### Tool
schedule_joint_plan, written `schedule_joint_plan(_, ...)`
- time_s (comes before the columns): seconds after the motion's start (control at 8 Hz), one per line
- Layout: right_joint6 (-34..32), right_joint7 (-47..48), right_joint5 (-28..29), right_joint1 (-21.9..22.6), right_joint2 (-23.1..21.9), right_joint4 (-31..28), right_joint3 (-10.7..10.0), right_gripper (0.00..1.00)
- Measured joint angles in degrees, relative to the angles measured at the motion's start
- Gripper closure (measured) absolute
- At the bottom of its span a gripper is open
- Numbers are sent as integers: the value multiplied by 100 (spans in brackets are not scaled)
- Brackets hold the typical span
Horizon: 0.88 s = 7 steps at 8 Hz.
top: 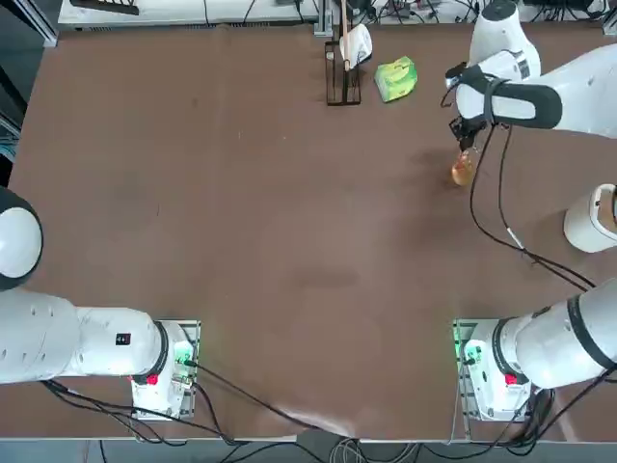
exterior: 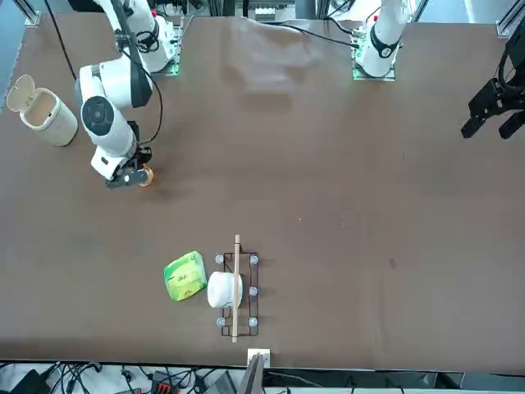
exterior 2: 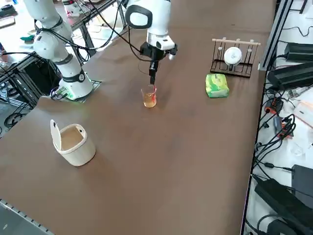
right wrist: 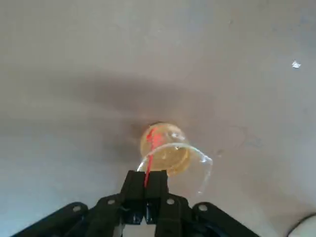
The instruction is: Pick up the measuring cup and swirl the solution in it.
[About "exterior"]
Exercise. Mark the white cup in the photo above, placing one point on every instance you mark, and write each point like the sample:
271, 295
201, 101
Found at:
221, 289

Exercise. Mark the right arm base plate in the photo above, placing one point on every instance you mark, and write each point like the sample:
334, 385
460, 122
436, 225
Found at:
175, 49

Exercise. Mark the white power strip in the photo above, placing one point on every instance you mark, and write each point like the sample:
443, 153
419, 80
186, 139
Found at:
264, 12

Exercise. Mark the white bin with lid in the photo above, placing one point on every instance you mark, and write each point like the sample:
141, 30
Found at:
49, 119

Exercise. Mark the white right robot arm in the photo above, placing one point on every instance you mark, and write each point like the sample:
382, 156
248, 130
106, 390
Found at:
108, 127

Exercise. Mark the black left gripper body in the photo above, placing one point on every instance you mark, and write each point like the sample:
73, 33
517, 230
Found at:
516, 88

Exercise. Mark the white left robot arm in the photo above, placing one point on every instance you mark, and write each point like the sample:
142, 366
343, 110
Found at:
383, 45

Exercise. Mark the aluminium camera post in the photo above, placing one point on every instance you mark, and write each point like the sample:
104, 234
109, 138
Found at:
258, 369

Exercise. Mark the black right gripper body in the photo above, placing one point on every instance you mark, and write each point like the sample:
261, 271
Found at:
141, 158

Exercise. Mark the clear measuring cup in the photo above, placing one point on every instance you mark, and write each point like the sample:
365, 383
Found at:
150, 177

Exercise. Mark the green tissue packet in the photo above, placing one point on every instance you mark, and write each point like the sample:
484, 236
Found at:
185, 277

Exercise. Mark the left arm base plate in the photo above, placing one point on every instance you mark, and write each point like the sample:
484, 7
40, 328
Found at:
357, 74

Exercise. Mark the wooden rod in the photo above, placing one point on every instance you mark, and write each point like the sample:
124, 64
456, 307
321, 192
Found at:
236, 254

